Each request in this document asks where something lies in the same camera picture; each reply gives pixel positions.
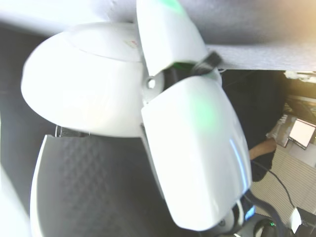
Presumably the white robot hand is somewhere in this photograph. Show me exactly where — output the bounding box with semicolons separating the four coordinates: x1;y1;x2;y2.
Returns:
29;0;253;237

